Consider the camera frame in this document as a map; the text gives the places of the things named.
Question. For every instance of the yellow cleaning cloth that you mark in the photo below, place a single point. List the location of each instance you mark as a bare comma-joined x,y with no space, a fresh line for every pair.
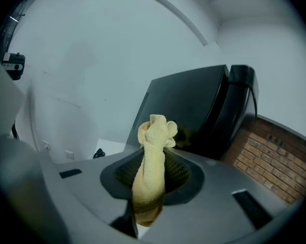
153,161

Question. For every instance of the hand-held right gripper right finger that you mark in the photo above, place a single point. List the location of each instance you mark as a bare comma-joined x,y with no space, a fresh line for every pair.
219,187

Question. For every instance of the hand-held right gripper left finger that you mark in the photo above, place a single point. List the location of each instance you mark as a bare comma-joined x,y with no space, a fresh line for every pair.
92,177

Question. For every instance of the black box appliance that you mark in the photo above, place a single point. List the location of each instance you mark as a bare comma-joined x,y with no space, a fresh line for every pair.
193,105

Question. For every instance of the black standing fan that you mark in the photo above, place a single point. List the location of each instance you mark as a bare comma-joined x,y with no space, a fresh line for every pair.
14,65

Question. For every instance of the white wall outlet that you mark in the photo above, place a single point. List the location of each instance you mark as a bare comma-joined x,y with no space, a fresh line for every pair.
69,154
46,146

